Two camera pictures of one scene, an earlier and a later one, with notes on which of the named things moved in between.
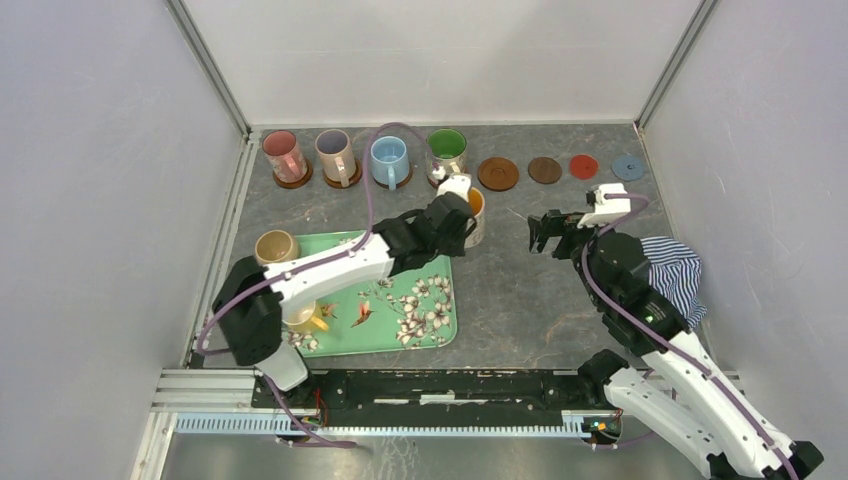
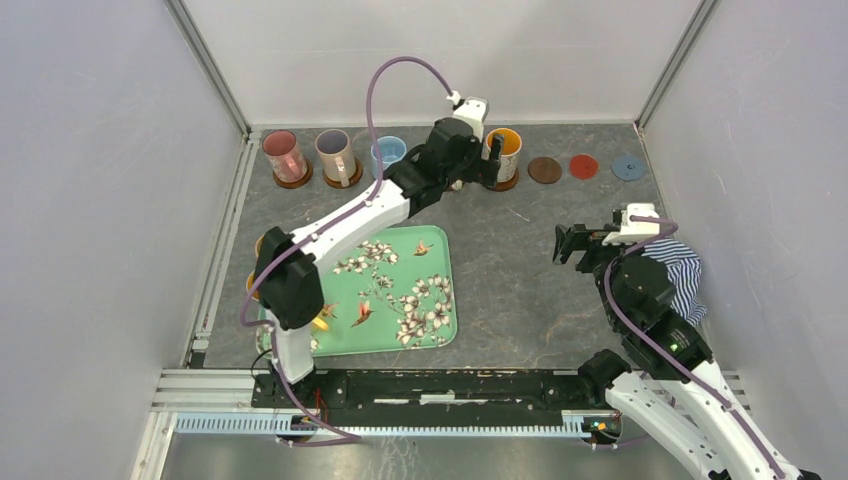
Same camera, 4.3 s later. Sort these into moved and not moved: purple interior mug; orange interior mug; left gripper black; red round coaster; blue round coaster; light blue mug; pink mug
Moved: left gripper black; orange interior mug
Not moved: red round coaster; purple interior mug; light blue mug; blue round coaster; pink mug
